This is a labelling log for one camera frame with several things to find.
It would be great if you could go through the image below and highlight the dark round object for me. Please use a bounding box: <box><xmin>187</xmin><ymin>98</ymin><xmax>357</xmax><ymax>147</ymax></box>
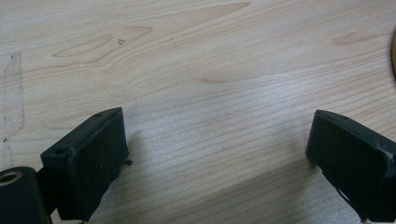
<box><xmin>390</xmin><ymin>27</ymin><xmax>396</xmax><ymax>78</ymax></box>

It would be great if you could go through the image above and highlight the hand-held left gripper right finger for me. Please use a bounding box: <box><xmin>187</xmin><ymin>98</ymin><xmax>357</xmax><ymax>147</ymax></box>
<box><xmin>304</xmin><ymin>109</ymin><xmax>396</xmax><ymax>223</ymax></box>

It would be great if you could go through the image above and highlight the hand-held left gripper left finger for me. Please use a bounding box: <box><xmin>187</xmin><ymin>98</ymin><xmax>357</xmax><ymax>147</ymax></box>
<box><xmin>40</xmin><ymin>106</ymin><xmax>134</xmax><ymax>222</ymax></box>

